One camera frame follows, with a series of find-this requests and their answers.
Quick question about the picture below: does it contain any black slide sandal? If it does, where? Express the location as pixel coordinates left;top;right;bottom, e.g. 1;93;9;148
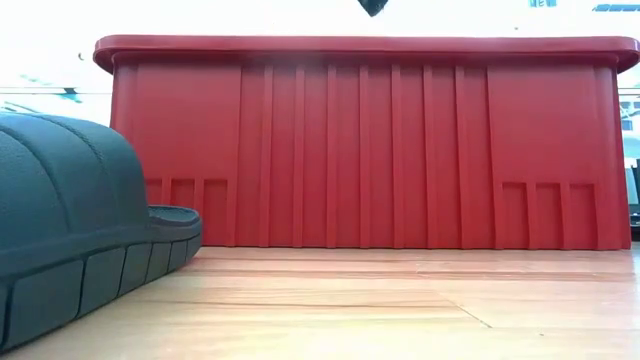
0;112;204;354

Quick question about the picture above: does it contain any red plastic bin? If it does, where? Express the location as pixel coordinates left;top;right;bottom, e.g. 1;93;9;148
92;34;640;251

